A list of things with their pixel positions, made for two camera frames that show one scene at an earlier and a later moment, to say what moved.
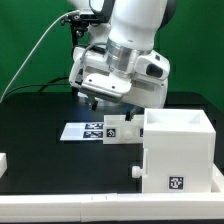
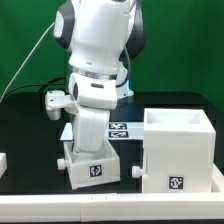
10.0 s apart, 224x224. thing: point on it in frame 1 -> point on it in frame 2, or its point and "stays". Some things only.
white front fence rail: (112, 207) stays
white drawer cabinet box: (179, 151) stays
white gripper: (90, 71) -> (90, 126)
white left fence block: (3, 163) stays
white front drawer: (137, 172) stays
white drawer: (119, 131) -> (90, 168)
